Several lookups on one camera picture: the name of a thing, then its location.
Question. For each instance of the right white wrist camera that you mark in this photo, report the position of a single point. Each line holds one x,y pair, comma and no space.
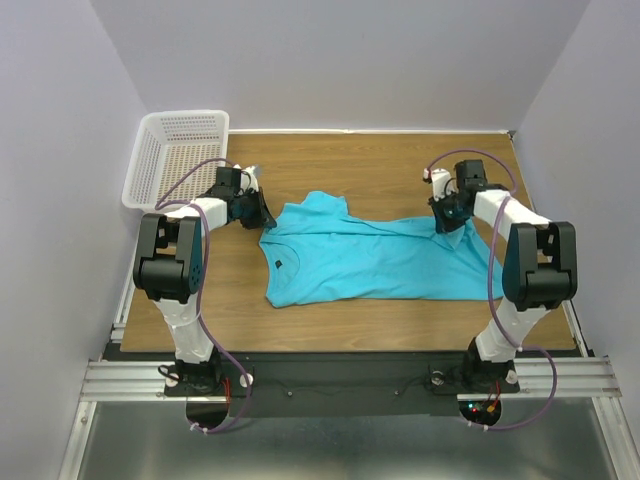
441,182

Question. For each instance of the circuit board with leds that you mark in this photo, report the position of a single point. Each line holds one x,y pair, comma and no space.
481,412

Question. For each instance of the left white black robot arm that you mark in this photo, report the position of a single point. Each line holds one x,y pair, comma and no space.
170,267

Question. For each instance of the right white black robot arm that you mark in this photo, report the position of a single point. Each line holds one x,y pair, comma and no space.
539,272

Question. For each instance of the right metal knob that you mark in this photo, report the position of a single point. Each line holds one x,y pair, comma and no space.
437,378

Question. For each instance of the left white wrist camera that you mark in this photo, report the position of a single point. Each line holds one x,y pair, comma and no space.
249,178

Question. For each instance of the turquoise t shirt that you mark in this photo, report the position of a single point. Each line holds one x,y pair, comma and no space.
318,252

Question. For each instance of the white perforated plastic basket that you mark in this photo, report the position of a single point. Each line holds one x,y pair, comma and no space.
174,157

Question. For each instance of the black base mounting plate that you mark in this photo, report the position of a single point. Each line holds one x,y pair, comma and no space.
333,385

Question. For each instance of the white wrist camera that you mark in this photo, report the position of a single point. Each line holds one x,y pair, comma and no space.
441,182
249,178

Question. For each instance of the left white knob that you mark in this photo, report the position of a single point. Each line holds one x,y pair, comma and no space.
246,380

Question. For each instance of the aluminium frame rail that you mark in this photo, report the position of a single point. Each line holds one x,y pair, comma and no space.
136,381

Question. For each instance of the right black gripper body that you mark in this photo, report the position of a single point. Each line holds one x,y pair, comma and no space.
449,216

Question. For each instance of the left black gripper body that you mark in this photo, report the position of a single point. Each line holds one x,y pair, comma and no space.
249,210

